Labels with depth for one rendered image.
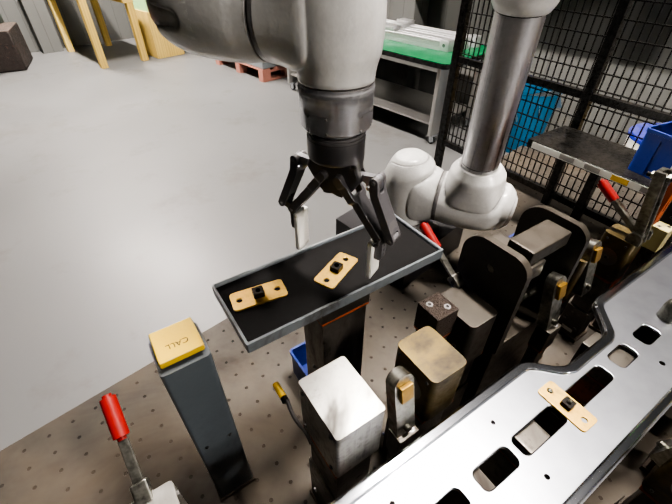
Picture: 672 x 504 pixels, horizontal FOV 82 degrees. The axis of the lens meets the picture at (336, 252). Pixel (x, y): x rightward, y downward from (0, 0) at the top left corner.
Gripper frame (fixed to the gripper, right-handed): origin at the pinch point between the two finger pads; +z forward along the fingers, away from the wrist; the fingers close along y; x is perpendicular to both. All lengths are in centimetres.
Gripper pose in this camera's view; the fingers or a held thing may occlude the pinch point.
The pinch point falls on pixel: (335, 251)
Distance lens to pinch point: 61.8
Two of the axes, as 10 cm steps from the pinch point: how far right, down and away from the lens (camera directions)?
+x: 5.3, -5.5, 6.5
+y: 8.5, 3.4, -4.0
